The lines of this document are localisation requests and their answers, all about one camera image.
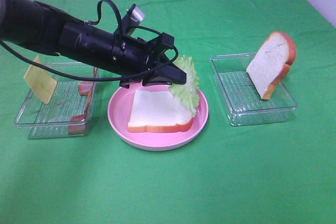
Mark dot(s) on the green tablecloth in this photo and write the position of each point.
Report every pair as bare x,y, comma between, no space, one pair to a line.
269,173

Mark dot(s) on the yellow cheese slice toy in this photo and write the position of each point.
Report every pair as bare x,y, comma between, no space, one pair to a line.
41,82

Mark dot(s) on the clear right bread tray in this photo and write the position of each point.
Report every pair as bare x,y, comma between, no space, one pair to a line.
239,97

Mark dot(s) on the leaning bread slice toy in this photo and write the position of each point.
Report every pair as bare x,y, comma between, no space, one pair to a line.
271,63

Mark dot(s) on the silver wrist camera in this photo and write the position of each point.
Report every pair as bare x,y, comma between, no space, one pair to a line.
132,20

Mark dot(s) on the green lettuce leaf toy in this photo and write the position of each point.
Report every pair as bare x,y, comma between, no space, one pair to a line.
187,94

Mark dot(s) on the clear left ingredient tray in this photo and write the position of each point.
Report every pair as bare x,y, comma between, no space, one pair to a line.
39,120

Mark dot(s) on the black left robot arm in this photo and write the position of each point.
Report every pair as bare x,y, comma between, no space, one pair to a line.
51,31

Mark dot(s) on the bread slice toy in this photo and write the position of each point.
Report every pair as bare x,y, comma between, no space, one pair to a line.
158,112
271,63

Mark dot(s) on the pink round plate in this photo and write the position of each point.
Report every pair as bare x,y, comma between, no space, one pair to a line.
119,110

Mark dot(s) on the bacon strip toy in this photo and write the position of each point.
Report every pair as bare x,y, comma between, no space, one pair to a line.
85,87
79,123

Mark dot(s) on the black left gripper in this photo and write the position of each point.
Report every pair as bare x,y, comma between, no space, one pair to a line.
135,60

